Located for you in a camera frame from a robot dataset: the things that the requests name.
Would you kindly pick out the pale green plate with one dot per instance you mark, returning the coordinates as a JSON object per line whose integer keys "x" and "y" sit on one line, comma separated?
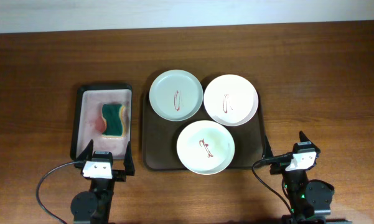
{"x": 176, "y": 95}

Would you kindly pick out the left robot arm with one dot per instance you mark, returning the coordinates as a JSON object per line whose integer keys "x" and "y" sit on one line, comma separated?
{"x": 93, "y": 205}

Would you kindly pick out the cream white plate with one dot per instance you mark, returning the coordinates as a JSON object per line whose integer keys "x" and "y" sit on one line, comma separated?
{"x": 205, "y": 147}

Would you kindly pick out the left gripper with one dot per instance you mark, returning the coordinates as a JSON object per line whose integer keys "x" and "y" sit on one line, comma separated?
{"x": 119, "y": 175}

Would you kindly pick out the pale pink plate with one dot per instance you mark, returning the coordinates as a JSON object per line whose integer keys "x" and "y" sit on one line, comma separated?
{"x": 231, "y": 100}

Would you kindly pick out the small black sponge tray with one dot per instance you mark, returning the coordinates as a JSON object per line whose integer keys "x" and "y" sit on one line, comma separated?
{"x": 89, "y": 124}

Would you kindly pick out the green and yellow sponge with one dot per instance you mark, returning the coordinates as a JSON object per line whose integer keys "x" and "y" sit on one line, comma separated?
{"x": 112, "y": 115}

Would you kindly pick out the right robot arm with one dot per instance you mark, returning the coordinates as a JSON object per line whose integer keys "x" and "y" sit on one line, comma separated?
{"x": 309, "y": 200}

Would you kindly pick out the large brown serving tray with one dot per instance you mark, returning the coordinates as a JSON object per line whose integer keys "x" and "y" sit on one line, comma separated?
{"x": 159, "y": 137}

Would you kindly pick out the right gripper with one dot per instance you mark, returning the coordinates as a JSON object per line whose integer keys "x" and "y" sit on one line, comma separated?
{"x": 277, "y": 168}

